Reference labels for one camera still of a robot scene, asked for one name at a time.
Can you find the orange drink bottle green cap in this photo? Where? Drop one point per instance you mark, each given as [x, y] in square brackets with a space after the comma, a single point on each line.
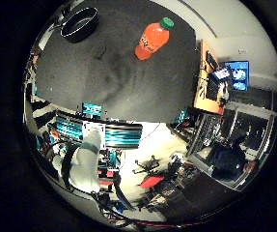
[151, 40]

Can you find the teal and black striped rack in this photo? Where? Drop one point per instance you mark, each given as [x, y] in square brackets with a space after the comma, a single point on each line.
[118, 133]

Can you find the red box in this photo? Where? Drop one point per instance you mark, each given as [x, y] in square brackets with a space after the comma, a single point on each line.
[151, 181]

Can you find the orange wooden board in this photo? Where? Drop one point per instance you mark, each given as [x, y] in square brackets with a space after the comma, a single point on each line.
[202, 90]

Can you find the person in dark clothes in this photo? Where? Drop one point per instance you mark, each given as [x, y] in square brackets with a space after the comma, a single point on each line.
[227, 158]

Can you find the black frying pan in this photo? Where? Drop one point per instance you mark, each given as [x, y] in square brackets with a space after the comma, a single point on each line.
[80, 25]

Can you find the blue computer monitor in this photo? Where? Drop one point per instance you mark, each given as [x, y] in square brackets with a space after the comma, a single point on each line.
[240, 75]

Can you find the metal frame shelf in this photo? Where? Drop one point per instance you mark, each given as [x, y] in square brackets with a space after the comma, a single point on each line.
[241, 129]

